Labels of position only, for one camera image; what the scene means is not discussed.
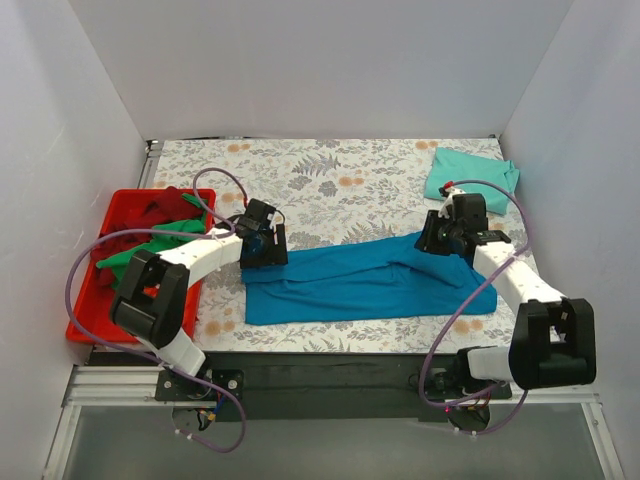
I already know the blue t shirt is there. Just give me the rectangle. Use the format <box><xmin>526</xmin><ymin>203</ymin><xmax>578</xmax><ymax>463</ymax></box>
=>
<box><xmin>242</xmin><ymin>233</ymin><xmax>497</xmax><ymax>326</ymax></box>

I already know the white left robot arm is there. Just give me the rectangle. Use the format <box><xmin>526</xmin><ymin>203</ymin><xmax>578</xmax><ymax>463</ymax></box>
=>
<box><xmin>109</xmin><ymin>199</ymin><xmax>288</xmax><ymax>400</ymax></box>

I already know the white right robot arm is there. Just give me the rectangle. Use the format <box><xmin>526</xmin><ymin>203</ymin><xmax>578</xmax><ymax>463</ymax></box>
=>
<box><xmin>415</xmin><ymin>186</ymin><xmax>597</xmax><ymax>398</ymax></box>

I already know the folded mint green t shirt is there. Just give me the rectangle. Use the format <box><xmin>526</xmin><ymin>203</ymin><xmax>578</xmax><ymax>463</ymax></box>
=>
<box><xmin>424</xmin><ymin>147</ymin><xmax>520</xmax><ymax>216</ymax></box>

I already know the floral patterned table mat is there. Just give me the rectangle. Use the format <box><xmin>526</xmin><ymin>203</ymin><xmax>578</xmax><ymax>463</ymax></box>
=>
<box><xmin>145</xmin><ymin>139</ymin><xmax>514</xmax><ymax>353</ymax></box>

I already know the dark red t shirt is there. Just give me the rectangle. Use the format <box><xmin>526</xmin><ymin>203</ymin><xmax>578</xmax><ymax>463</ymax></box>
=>
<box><xmin>90</xmin><ymin>187</ymin><xmax>201</xmax><ymax>287</ymax></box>

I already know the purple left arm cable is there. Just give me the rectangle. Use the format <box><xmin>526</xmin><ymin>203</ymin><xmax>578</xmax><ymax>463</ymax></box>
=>
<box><xmin>65</xmin><ymin>167</ymin><xmax>251</xmax><ymax>386</ymax></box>

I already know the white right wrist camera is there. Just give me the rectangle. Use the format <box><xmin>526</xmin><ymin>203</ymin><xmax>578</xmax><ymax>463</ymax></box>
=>
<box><xmin>438</xmin><ymin>181</ymin><xmax>465</xmax><ymax>219</ymax></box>

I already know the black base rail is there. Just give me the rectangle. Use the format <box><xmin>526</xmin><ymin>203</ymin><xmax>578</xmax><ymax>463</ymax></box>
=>
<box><xmin>154</xmin><ymin>351</ymin><xmax>511</xmax><ymax>424</ymax></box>

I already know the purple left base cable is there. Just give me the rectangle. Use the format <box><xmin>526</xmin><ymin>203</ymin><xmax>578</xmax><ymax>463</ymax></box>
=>
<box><xmin>169</xmin><ymin>384</ymin><xmax>249</xmax><ymax>454</ymax></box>

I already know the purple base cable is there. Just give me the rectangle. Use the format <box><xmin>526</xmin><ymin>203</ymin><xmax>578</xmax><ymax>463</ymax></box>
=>
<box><xmin>449</xmin><ymin>389</ymin><xmax>530</xmax><ymax>435</ymax></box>
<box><xmin>169</xmin><ymin>384</ymin><xmax>249</xmax><ymax>454</ymax></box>

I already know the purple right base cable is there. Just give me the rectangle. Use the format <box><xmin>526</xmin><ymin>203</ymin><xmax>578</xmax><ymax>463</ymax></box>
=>
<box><xmin>449</xmin><ymin>389</ymin><xmax>530</xmax><ymax>435</ymax></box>

